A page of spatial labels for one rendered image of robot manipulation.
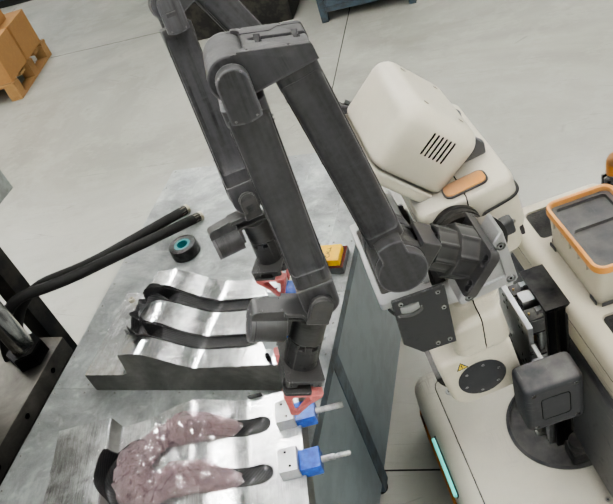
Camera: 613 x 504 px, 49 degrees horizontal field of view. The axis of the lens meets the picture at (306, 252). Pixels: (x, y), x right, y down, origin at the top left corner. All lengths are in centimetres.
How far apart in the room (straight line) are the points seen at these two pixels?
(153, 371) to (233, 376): 19
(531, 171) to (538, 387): 184
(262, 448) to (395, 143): 64
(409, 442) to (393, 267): 136
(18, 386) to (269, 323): 99
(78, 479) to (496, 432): 108
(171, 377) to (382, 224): 76
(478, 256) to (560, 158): 220
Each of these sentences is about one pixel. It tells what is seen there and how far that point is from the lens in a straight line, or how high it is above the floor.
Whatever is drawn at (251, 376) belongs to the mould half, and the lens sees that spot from 147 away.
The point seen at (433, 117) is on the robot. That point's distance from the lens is 107.
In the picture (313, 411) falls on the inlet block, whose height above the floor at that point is 87.
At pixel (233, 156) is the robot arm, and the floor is 127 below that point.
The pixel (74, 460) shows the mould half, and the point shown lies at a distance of 147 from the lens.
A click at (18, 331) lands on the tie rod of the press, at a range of 187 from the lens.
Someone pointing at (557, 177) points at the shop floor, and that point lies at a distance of 312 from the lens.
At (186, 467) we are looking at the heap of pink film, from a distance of 132.
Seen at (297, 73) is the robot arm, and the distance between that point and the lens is 82.
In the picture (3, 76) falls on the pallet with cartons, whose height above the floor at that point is 21.
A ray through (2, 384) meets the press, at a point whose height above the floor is 78.
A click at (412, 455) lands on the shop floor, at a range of 227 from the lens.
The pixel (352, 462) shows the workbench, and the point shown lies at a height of 38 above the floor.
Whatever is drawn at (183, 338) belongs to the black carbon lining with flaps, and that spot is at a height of 90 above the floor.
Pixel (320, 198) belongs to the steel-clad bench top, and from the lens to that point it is 193.
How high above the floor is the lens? 193
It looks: 40 degrees down
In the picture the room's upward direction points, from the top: 21 degrees counter-clockwise
